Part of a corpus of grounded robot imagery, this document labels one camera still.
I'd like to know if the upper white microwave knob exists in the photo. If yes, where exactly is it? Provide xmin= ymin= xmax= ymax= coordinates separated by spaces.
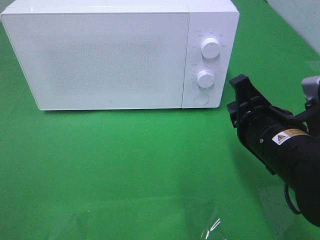
xmin=200 ymin=37 xmax=221 ymax=59

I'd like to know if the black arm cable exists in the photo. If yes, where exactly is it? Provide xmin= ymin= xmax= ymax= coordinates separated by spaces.
xmin=283 ymin=183 xmax=302 ymax=215

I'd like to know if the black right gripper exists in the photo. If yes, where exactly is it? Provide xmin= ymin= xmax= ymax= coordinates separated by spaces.
xmin=227 ymin=74 xmax=300 ymax=175

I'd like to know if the lower white microwave knob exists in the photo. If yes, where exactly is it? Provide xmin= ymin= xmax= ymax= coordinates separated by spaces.
xmin=196 ymin=70 xmax=215 ymax=89

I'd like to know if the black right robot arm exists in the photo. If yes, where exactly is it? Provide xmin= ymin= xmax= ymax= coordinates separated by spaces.
xmin=227 ymin=74 xmax=320 ymax=226

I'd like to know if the white microwave door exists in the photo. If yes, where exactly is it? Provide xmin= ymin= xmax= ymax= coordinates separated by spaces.
xmin=1 ymin=13 xmax=189 ymax=111

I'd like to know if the white microwave knob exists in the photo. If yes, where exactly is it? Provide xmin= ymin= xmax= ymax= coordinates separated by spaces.
xmin=196 ymin=70 xmax=215 ymax=89
xmin=200 ymin=37 xmax=221 ymax=59

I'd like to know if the white microwave oven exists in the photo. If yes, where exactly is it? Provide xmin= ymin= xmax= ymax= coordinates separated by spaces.
xmin=0 ymin=0 xmax=240 ymax=111

